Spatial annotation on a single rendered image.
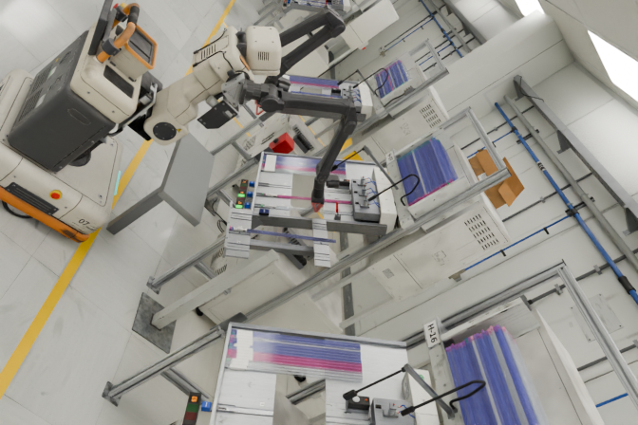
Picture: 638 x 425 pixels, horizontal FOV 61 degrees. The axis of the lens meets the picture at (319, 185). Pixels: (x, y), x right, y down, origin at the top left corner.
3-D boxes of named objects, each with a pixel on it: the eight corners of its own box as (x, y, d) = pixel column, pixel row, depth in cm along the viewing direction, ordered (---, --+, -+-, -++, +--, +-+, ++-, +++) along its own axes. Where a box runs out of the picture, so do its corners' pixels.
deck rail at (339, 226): (249, 224, 280) (250, 214, 277) (250, 222, 282) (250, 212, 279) (385, 236, 284) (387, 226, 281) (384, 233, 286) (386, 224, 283)
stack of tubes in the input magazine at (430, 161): (407, 205, 279) (454, 178, 271) (396, 158, 322) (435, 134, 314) (421, 221, 284) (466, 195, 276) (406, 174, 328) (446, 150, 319)
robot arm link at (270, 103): (361, 93, 243) (364, 108, 236) (352, 116, 253) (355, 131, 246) (261, 82, 232) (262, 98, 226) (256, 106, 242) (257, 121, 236)
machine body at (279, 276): (190, 312, 313) (273, 262, 294) (210, 239, 372) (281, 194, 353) (261, 374, 340) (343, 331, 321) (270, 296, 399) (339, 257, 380)
